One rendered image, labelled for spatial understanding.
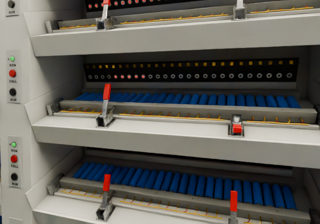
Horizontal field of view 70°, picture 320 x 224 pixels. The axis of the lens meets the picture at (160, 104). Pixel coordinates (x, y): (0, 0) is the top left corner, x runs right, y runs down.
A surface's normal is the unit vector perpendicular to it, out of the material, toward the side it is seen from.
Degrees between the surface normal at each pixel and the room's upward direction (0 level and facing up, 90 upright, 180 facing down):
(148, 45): 111
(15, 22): 90
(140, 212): 21
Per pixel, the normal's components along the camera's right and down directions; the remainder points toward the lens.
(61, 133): -0.28, 0.40
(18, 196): -0.29, 0.04
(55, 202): -0.09, -0.92
